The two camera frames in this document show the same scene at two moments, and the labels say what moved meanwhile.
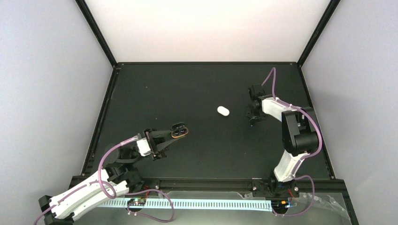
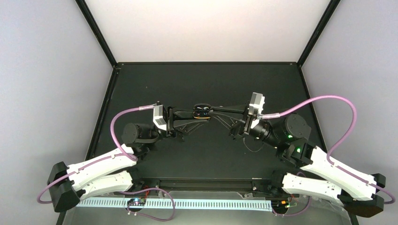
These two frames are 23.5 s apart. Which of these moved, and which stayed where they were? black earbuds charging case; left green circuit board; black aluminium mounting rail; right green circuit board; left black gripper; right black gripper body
Moved: black earbuds charging case; left black gripper; right black gripper body
Stayed: left green circuit board; black aluminium mounting rail; right green circuit board
